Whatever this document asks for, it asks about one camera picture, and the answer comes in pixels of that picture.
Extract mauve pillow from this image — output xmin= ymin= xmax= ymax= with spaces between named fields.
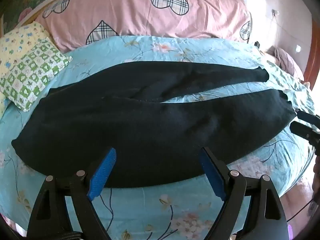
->
xmin=265 ymin=47 xmax=305 ymax=81

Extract pink quilt with plaid hearts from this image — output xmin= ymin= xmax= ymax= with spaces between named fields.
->
xmin=35 ymin=0 xmax=253 ymax=54

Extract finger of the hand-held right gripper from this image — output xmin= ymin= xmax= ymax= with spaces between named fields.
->
xmin=290 ymin=121 xmax=320 ymax=143
xmin=297 ymin=110 xmax=320 ymax=126

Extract wooden door frame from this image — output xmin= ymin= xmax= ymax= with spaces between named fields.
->
xmin=303 ymin=17 xmax=320 ymax=90

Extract blue floral bed sheet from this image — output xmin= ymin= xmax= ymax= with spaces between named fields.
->
xmin=0 ymin=35 xmax=316 ymax=240

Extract white charging cable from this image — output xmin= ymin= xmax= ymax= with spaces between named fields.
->
xmin=274 ymin=15 xmax=281 ymax=64

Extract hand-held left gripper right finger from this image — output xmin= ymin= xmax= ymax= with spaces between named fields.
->
xmin=199 ymin=147 xmax=290 ymax=240

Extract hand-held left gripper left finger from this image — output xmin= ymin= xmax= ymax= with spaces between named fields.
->
xmin=27 ymin=147 xmax=117 ymax=240

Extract green checked pillow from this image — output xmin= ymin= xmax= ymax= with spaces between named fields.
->
xmin=0 ymin=37 xmax=73 ymax=112

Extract black pants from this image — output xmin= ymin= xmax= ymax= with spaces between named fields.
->
xmin=11 ymin=60 xmax=298 ymax=188

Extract yellow patterned pillow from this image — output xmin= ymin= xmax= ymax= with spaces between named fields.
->
xmin=0 ymin=21 xmax=52 ymax=115

